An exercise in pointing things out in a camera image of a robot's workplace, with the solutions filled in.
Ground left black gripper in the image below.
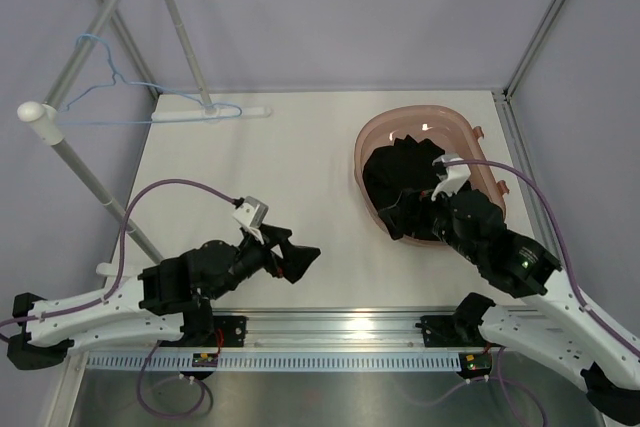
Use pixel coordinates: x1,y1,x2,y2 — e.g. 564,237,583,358
209,224,319,301

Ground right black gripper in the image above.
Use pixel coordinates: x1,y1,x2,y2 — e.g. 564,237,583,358
377,178,482,264

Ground black shirt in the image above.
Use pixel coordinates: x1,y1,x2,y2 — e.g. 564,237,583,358
363,136,444,212

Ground light blue wire hanger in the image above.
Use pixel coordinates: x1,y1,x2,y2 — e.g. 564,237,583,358
58,33,247,127

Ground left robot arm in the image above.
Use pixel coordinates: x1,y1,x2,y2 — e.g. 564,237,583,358
5,225,321,371

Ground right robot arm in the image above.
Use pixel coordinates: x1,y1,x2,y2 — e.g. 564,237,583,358
371,187,639,426

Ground pink plastic basin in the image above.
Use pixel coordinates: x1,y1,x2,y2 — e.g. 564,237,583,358
354,105,485,230

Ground grey clothes rack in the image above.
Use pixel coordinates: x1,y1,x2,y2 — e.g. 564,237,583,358
16,0,271,288

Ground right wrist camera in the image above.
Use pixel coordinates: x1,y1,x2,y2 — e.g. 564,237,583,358
431,153,471,202

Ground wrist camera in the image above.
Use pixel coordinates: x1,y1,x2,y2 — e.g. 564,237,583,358
233,196,269,244
431,153,471,202

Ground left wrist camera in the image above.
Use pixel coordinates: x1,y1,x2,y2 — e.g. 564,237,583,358
233,196,269,244

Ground aluminium mounting rail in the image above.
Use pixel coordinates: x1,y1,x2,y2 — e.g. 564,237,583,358
64,310,609,351

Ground white slotted cable duct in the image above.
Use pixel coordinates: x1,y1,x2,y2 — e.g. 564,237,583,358
86,349,462,373

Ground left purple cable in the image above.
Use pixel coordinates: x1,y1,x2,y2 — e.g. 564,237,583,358
0,179,241,418

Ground purple cable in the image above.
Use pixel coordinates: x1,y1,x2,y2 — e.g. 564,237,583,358
0,179,241,418
449,158,640,363

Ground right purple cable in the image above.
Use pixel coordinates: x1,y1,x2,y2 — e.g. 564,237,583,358
449,158,640,363

